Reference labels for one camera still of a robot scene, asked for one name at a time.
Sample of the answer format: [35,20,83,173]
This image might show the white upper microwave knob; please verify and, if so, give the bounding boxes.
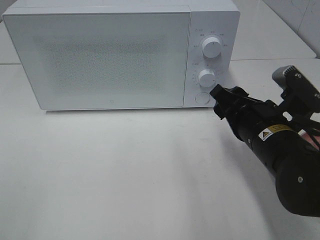
[201,36,222,59]

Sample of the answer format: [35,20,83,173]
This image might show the white microwave oven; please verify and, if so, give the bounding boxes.
[2,0,241,111]

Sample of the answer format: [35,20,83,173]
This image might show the white microwave door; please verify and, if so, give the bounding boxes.
[4,13,190,110]

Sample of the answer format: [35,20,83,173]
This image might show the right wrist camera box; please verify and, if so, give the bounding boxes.
[272,65,320,115]

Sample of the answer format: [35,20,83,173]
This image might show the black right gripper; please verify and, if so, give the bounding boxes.
[209,84,292,143]

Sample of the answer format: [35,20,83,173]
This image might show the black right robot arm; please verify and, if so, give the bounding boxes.
[210,84,320,217]

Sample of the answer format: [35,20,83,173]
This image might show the round white door button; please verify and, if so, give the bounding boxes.
[195,92,210,105]

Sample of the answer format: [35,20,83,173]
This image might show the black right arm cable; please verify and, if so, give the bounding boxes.
[292,109,320,151]

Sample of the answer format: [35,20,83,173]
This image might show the white lower microwave knob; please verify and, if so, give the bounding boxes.
[198,69,216,88]

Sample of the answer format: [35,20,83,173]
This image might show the white microwave knob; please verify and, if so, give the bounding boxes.
[201,36,222,59]
[198,69,216,88]

